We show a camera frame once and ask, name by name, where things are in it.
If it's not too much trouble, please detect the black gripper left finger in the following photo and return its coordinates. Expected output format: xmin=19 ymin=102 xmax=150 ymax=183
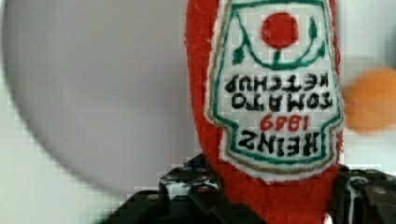
xmin=102 ymin=155 xmax=265 ymax=224

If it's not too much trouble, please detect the red plush ketchup bottle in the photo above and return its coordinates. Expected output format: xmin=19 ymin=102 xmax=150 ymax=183
xmin=186 ymin=0 xmax=344 ymax=224

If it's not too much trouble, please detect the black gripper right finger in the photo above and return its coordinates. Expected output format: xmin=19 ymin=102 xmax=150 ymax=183
xmin=328 ymin=165 xmax=396 ymax=224

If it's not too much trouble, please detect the lilac round plate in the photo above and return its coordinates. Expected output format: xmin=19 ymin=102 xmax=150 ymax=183
xmin=1 ymin=0 xmax=200 ymax=193

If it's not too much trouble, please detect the orange plush fruit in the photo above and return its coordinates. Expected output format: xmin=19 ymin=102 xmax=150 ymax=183
xmin=343 ymin=66 xmax=396 ymax=134

